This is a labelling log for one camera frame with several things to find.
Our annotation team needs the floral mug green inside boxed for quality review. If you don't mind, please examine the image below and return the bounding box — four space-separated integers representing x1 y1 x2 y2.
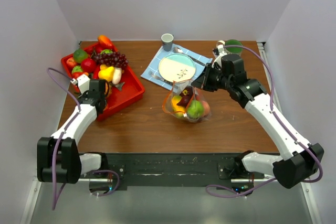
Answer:
216 39 243 56

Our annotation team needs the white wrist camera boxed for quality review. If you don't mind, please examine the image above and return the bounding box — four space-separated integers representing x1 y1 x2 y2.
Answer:
213 45 226 59
70 74 90 93

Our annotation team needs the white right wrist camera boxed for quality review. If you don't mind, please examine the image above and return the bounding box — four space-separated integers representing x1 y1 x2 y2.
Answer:
213 45 226 59

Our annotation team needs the blue checked cloth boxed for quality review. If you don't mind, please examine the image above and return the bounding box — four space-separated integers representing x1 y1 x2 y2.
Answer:
141 44 213 90

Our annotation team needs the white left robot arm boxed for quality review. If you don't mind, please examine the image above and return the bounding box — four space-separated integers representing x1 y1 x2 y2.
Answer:
37 80 109 184

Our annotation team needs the red pomegranate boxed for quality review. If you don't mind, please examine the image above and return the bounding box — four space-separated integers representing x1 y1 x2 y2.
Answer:
94 44 104 54

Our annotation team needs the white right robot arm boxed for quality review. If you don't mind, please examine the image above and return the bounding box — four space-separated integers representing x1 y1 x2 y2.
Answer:
192 54 324 189

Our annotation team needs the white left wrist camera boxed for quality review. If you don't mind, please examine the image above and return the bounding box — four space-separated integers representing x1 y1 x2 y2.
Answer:
70 74 90 93

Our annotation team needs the red apple at tray left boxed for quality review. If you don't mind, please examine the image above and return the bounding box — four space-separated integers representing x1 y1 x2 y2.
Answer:
66 57 78 70

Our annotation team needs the orange peach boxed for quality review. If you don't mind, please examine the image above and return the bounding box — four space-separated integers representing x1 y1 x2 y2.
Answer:
201 101 211 116

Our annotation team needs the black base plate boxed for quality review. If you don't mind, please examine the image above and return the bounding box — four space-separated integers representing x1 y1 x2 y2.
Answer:
78 152 265 191

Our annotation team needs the small pineapple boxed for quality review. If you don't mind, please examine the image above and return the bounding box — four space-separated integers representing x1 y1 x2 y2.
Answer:
104 81 125 98

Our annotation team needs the clear zip bag orange zipper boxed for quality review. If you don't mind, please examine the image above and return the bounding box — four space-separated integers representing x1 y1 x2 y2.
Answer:
162 79 212 123

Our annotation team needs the green apple at tray back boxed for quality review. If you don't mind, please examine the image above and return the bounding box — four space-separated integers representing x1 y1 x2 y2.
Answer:
100 49 113 54

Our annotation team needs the cream and teal plate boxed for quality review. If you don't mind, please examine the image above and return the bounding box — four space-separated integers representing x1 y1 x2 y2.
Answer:
158 53 196 82

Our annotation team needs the green lime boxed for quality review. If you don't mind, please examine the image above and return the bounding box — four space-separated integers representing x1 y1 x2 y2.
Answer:
72 49 89 63

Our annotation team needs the green custard apple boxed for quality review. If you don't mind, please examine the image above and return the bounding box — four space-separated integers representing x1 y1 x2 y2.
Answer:
71 66 83 74

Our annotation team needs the grey paper cup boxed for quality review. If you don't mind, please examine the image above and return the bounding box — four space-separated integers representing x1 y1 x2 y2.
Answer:
161 33 174 51

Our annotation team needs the orange yellow mango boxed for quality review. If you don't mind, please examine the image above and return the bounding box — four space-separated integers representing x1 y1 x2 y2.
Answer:
171 95 185 118

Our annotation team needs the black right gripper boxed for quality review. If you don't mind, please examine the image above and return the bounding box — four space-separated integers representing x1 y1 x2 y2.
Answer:
192 62 232 92

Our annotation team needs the metal fork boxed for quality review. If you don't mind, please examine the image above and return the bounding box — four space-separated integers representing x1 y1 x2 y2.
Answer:
148 71 177 87

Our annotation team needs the metal spoon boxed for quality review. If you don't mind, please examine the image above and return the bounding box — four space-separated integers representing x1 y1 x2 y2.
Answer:
173 47 205 66

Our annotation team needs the yellow bell pepper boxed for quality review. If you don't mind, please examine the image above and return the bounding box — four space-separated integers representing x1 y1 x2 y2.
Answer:
98 65 114 82

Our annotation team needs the dark red grape bunch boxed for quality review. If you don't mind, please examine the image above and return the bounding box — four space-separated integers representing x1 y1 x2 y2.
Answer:
92 52 129 69

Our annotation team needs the red strawberry fruit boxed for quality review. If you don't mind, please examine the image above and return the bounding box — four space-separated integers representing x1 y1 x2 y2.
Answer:
72 72 89 79

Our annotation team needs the dark purple plum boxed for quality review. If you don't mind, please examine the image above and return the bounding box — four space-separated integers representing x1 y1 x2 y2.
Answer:
178 86 195 108

